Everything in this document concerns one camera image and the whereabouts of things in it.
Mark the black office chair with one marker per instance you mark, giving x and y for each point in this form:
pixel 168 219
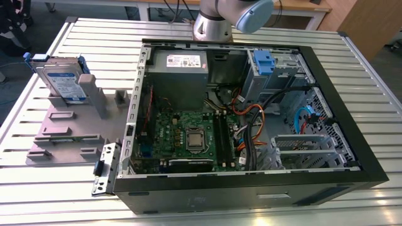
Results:
pixel 12 51

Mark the CPU socket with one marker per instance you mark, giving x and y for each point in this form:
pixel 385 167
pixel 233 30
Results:
pixel 186 141

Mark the metal drive cage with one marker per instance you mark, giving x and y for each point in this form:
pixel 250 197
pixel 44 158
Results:
pixel 277 80

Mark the wooden cabinet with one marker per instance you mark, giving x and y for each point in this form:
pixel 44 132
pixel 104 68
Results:
pixel 370 23

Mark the green RAM stick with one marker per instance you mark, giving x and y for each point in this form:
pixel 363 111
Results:
pixel 67 140

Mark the grey parts rack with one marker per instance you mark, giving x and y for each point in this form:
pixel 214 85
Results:
pixel 84 131

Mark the black open PC case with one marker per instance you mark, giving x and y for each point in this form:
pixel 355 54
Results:
pixel 219 193

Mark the metal disk bay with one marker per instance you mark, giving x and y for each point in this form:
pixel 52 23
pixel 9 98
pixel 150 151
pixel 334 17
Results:
pixel 301 140

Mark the metal card retention bracket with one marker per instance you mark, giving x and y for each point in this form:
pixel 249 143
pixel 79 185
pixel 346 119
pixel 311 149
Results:
pixel 108 164

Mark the green motherboard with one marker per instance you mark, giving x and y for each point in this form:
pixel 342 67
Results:
pixel 166 124

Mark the silver CPU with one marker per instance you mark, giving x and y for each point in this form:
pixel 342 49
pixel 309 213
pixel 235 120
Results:
pixel 195 140

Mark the blue plastic drive latch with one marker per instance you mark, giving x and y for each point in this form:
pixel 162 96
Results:
pixel 263 62

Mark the wooden desk white frame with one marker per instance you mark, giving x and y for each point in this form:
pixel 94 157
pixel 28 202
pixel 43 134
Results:
pixel 298 8

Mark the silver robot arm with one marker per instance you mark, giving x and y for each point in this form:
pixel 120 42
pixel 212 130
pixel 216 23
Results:
pixel 210 26

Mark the hard disk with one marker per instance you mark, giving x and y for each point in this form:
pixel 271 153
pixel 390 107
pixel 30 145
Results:
pixel 64 82

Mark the black RAM slot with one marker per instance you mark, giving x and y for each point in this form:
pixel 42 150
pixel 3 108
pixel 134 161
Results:
pixel 219 136
pixel 229 136

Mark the black graphics card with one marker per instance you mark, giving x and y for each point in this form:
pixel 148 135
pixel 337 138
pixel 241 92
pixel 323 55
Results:
pixel 188 164

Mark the black case fan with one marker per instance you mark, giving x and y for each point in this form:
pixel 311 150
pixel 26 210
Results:
pixel 144 113

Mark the grey power supply unit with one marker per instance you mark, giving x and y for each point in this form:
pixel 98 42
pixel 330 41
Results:
pixel 179 89

